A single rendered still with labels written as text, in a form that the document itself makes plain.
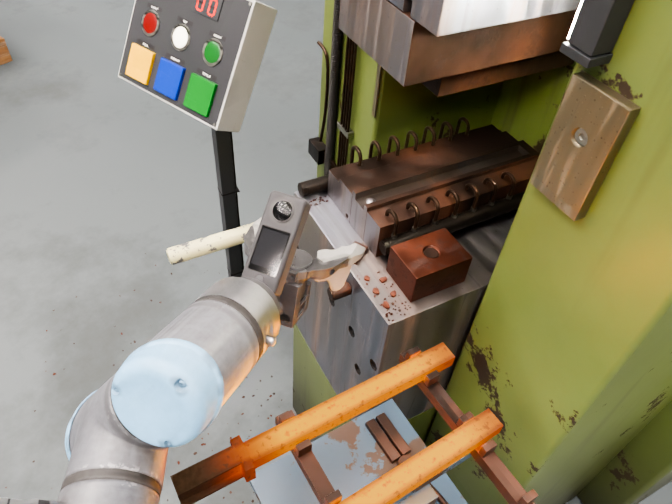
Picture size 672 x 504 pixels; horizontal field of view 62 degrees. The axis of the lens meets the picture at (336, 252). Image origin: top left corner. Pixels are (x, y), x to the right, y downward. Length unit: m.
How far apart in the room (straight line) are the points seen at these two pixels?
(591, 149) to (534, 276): 0.25
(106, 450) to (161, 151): 2.39
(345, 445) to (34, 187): 2.11
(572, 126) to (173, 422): 0.58
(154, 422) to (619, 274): 0.59
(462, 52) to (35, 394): 1.70
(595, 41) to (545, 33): 0.26
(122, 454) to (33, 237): 2.06
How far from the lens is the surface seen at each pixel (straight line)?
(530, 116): 1.35
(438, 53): 0.84
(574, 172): 0.79
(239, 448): 0.75
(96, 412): 0.60
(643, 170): 0.75
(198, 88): 1.31
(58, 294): 2.33
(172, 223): 2.48
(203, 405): 0.50
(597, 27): 0.72
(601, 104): 0.74
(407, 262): 0.97
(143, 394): 0.51
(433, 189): 1.10
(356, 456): 1.05
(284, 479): 1.03
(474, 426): 0.80
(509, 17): 0.83
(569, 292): 0.89
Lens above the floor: 1.68
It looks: 46 degrees down
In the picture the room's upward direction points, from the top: 5 degrees clockwise
